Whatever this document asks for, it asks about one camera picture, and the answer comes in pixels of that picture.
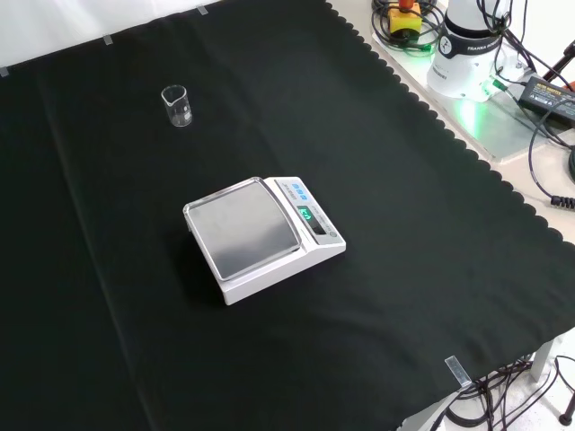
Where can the clear glass beaker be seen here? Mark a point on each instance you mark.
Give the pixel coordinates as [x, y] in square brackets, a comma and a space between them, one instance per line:
[180, 118]

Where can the white electronic balance steel pan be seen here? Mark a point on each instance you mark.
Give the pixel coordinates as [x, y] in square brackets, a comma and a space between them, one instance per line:
[251, 233]

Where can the black bench cloth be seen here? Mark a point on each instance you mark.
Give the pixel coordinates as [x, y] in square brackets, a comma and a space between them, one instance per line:
[135, 269]

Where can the yellow stop button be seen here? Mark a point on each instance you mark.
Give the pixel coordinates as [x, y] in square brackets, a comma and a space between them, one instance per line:
[404, 20]

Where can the black power adapter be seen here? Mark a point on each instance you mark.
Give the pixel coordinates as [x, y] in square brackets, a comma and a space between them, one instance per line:
[548, 96]

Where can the grey bench leg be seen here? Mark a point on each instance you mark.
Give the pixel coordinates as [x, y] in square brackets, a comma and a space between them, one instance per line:
[541, 363]

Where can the black orange tripod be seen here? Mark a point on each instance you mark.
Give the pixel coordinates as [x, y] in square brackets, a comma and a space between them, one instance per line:
[559, 65]

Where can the grey bench frame rail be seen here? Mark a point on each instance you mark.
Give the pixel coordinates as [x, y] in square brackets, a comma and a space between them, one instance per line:
[427, 415]

